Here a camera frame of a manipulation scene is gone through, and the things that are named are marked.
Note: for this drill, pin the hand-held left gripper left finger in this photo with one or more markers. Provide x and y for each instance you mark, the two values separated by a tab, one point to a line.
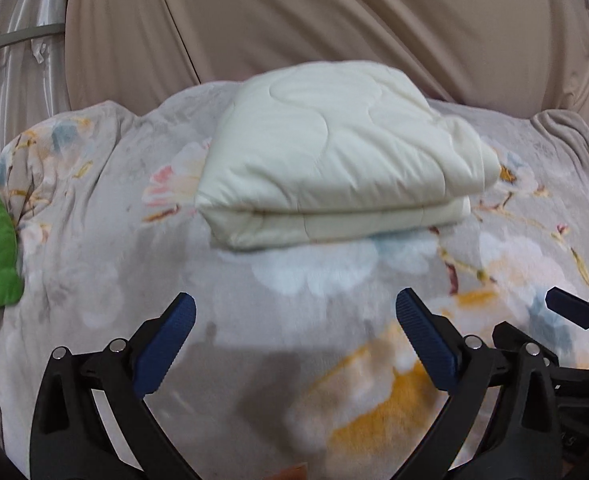
167	342

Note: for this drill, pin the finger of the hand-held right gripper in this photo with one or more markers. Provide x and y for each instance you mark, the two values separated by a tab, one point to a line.
508	334
569	306

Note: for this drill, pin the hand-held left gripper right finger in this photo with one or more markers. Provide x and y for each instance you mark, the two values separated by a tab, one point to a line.
424	330

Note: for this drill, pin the cream quilted garment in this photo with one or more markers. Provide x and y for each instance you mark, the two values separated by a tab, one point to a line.
339	155

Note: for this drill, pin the floral fleece blanket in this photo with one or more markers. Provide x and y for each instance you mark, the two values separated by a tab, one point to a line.
284	320

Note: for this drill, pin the white satin curtain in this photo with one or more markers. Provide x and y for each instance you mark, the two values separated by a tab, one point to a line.
19	65

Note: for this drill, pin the beige curtain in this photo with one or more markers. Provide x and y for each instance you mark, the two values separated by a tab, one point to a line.
349	20

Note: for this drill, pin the grey curtain rail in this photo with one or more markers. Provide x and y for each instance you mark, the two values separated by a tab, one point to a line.
19	37

